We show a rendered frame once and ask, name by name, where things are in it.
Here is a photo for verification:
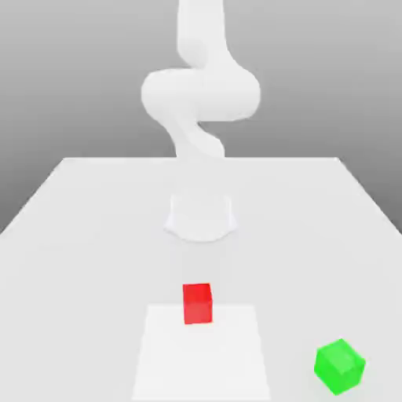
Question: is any small red cube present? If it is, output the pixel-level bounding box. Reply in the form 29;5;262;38
182;283;214;325

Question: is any small green cube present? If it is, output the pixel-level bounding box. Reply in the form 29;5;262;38
313;338;367;397

